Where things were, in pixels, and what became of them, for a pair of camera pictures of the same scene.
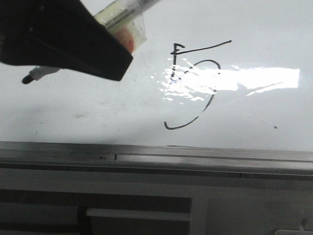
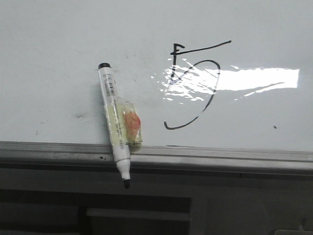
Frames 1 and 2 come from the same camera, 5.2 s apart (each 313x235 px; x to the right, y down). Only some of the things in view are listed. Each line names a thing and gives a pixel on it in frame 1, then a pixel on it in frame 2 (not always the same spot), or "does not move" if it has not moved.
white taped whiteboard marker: x=123 y=17 to x=124 y=123
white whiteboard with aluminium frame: x=220 y=90 does not move
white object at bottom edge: x=293 y=232 does not move
